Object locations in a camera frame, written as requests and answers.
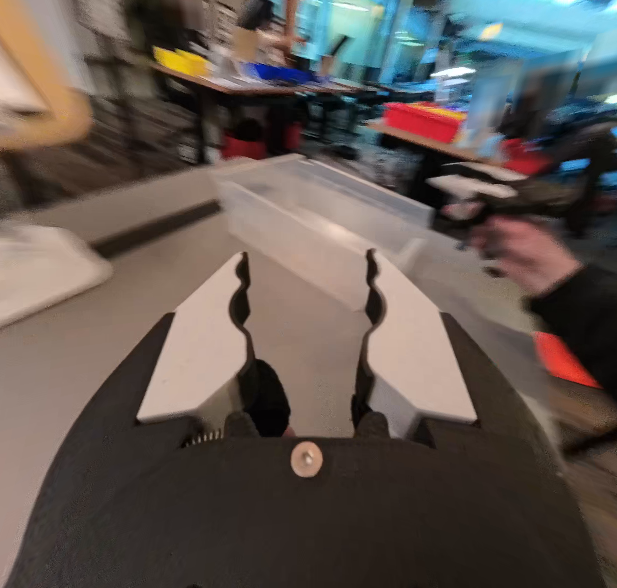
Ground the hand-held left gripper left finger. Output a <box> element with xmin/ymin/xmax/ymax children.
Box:
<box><xmin>136</xmin><ymin>251</ymin><xmax>256</xmax><ymax>435</ymax></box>

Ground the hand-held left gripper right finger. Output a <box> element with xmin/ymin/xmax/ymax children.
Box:
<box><xmin>350</xmin><ymin>248</ymin><xmax>479</xmax><ymax>438</ymax></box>

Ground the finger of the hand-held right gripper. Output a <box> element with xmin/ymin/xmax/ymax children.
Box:
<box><xmin>425</xmin><ymin>174</ymin><xmax>520</xmax><ymax>203</ymax></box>
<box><xmin>440</xmin><ymin>161</ymin><xmax>528</xmax><ymax>182</ymax></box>

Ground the clear plastic bin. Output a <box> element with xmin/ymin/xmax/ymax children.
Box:
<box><xmin>211</xmin><ymin>154</ymin><xmax>436</xmax><ymax>312</ymax></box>

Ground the person's right forearm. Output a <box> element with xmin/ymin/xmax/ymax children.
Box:
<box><xmin>523</xmin><ymin>260</ymin><xmax>617</xmax><ymax>403</ymax></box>

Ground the yellow box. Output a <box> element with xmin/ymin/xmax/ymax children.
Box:
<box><xmin>152</xmin><ymin>45</ymin><xmax>209</xmax><ymax>76</ymax></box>

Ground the person's right hand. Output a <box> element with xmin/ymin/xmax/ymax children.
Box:
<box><xmin>469</xmin><ymin>216</ymin><xmax>583</xmax><ymax>297</ymax></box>

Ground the wooden work table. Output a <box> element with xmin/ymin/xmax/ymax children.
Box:
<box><xmin>365</xmin><ymin>118</ymin><xmax>502</xmax><ymax>198</ymax></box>
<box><xmin>149</xmin><ymin>60</ymin><xmax>377</xmax><ymax>165</ymax></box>

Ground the red plastic bin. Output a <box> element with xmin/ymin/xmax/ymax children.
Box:
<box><xmin>383</xmin><ymin>101</ymin><xmax>467</xmax><ymax>144</ymax></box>

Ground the red flat object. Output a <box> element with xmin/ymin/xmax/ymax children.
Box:
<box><xmin>532</xmin><ymin>332</ymin><xmax>602</xmax><ymax>390</ymax></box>

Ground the blue storage bin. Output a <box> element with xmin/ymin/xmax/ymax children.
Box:
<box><xmin>252</xmin><ymin>62</ymin><xmax>315</xmax><ymax>84</ymax></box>

